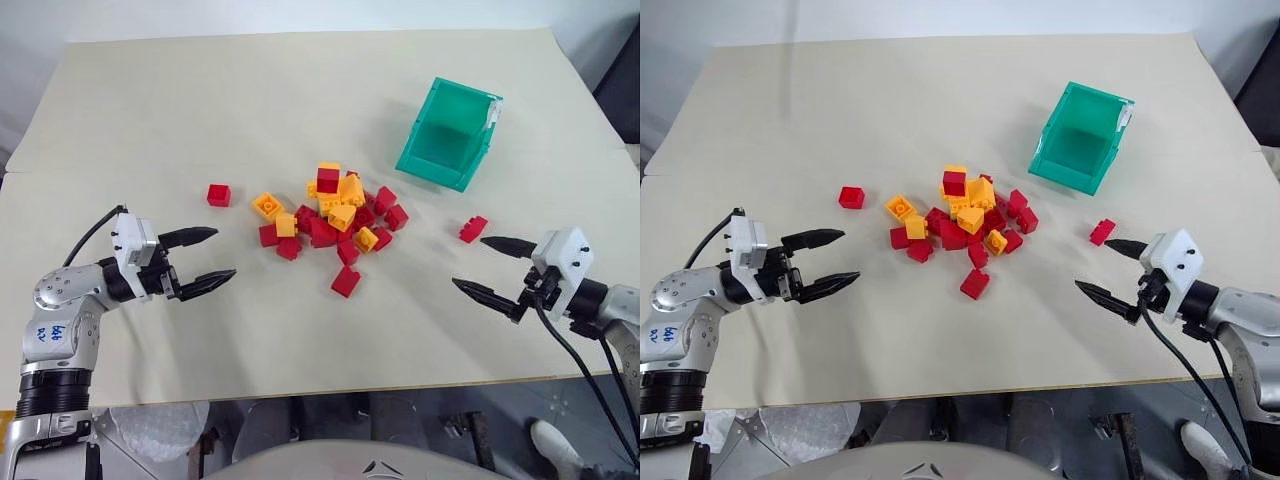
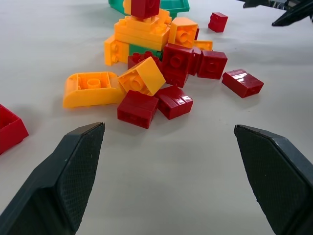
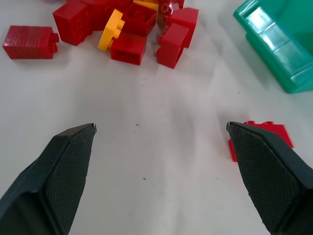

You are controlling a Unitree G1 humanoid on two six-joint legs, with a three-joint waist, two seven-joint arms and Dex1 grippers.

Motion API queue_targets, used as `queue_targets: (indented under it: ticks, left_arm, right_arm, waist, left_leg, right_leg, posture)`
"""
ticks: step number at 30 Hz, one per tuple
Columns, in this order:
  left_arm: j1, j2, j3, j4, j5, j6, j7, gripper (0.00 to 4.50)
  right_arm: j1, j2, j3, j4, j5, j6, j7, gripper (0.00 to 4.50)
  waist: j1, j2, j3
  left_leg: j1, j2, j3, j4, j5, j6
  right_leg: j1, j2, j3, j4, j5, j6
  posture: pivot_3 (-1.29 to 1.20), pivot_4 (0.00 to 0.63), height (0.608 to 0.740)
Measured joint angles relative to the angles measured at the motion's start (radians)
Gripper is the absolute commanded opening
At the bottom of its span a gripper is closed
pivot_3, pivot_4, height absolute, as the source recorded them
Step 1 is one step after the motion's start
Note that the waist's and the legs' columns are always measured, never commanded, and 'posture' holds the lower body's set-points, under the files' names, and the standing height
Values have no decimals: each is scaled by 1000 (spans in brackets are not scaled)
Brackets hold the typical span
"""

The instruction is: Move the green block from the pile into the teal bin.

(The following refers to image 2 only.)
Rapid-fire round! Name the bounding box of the red narrow block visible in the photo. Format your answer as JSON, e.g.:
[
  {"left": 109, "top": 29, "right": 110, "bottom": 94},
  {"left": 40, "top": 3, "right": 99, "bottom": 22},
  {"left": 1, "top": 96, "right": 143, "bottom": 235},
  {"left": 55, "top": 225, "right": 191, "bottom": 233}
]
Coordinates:
[{"left": 189, "top": 47, "right": 203, "bottom": 77}]

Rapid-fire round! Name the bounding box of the yellow long stepped block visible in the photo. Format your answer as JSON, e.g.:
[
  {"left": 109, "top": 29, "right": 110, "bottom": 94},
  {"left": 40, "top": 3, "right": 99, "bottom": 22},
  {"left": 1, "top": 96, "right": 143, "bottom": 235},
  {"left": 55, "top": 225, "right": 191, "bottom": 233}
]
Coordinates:
[{"left": 113, "top": 15, "right": 171, "bottom": 52}]

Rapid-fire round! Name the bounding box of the red brick at left edge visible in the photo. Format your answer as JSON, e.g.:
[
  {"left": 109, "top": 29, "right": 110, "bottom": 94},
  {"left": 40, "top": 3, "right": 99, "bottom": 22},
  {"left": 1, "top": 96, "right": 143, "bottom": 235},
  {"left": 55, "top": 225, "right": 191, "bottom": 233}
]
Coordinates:
[{"left": 0, "top": 103, "right": 29, "bottom": 155}]

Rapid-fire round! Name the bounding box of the red tall hollow block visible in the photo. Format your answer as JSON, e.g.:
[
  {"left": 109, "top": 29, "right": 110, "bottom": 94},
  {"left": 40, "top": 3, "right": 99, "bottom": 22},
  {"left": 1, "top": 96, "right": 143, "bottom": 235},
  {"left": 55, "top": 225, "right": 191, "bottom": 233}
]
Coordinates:
[{"left": 161, "top": 43, "right": 197, "bottom": 89}]

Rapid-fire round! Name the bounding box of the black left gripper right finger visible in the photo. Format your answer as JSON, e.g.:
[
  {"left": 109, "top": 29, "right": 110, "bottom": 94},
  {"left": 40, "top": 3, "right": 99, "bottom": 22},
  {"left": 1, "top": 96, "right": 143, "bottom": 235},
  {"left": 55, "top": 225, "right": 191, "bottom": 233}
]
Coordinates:
[{"left": 233, "top": 124, "right": 313, "bottom": 235}]

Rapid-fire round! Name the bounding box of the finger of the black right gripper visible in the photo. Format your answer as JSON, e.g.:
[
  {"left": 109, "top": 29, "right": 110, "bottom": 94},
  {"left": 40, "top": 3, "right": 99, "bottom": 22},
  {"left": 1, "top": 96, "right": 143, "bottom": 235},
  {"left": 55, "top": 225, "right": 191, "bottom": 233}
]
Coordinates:
[
  {"left": 271, "top": 0, "right": 313, "bottom": 26},
  {"left": 243, "top": 0, "right": 270, "bottom": 8}
]

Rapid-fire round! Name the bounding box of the small red brick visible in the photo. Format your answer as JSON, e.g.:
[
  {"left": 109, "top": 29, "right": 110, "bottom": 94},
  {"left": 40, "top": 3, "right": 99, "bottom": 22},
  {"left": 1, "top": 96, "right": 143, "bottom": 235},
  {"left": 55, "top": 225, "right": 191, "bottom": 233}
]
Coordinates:
[{"left": 208, "top": 12, "right": 229, "bottom": 33}]

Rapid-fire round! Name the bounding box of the yellow studded block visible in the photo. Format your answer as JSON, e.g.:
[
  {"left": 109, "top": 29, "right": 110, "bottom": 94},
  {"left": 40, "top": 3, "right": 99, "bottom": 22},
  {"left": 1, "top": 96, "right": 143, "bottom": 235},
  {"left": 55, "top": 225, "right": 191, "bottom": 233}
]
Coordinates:
[{"left": 103, "top": 35, "right": 130, "bottom": 67}]

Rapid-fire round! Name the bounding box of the red square plastic building brick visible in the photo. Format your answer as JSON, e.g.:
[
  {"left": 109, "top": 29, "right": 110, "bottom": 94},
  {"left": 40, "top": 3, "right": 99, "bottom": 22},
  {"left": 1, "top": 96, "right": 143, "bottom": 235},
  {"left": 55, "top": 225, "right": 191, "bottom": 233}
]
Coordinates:
[{"left": 197, "top": 49, "right": 228, "bottom": 80}]

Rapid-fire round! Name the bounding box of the green plastic building piece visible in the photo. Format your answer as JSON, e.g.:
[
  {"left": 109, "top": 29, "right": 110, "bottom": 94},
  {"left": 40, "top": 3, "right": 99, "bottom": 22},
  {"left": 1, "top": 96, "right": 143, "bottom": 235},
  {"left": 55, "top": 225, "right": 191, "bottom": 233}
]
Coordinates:
[{"left": 108, "top": 0, "right": 190, "bottom": 20}]

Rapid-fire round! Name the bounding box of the yellow curved plastic building brick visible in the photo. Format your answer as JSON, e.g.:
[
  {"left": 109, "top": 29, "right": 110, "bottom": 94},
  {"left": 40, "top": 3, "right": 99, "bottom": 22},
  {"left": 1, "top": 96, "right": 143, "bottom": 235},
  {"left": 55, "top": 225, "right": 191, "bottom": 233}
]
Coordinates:
[{"left": 62, "top": 71, "right": 126, "bottom": 109}]

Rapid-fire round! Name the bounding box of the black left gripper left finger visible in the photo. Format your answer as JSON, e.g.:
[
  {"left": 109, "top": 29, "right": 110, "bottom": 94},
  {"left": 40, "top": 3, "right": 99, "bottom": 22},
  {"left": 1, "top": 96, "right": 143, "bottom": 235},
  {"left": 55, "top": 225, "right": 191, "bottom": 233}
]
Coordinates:
[{"left": 0, "top": 122, "right": 106, "bottom": 235}]

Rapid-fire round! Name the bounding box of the red studded block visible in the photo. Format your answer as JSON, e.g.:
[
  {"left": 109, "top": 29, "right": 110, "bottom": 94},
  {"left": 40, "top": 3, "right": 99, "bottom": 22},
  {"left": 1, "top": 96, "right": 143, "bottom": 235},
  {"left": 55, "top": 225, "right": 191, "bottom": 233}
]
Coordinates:
[{"left": 127, "top": 50, "right": 162, "bottom": 71}]

